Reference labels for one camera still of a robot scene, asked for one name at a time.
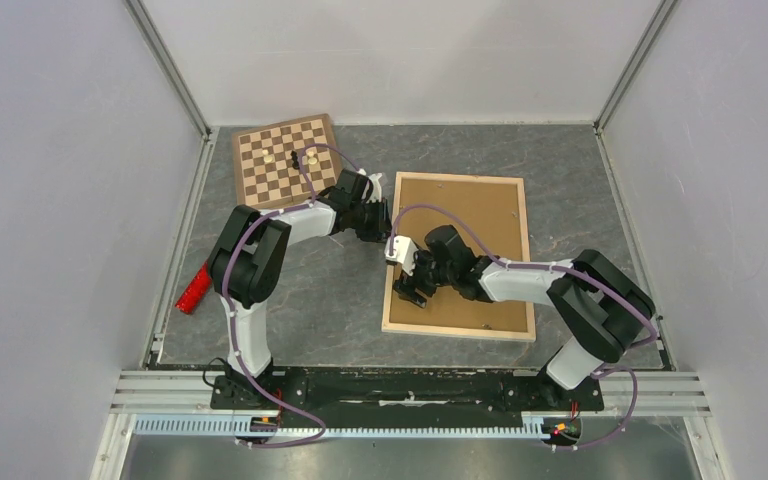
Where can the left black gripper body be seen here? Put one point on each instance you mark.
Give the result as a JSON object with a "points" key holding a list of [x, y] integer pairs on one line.
{"points": [[369, 221]]}

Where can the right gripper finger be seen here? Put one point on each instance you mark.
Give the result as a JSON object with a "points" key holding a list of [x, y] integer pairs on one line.
{"points": [[403, 287], [416, 299]]}

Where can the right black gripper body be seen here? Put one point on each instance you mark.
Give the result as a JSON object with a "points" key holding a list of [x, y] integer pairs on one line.
{"points": [[427, 274]]}

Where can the brown cardboard backing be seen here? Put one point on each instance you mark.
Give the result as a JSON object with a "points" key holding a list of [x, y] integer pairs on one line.
{"points": [[483, 218]]}

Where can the wooden picture frame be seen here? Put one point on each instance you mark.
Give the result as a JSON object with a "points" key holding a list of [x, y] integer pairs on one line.
{"points": [[387, 318]]}

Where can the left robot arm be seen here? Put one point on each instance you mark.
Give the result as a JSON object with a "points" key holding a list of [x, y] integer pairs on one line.
{"points": [[246, 263]]}

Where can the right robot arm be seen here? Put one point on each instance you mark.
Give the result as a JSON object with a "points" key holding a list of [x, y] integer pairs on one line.
{"points": [[604, 310]]}

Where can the black chess piece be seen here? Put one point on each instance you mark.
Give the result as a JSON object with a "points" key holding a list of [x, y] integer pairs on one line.
{"points": [[295, 163]]}

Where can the wooden chessboard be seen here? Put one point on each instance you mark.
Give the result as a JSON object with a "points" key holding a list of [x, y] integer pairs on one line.
{"points": [[277, 185]]}

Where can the red toy microphone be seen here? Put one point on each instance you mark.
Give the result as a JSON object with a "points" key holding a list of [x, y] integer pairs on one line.
{"points": [[194, 292]]}

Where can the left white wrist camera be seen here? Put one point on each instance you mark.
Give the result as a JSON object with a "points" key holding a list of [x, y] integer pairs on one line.
{"points": [[374, 189]]}

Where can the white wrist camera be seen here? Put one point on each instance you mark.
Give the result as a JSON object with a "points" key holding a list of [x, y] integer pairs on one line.
{"points": [[374, 189], [401, 251]]}

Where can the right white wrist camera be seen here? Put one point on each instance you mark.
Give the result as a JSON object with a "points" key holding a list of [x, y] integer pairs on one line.
{"points": [[401, 251]]}

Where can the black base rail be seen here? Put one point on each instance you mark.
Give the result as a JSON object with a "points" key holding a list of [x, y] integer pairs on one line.
{"points": [[313, 388]]}

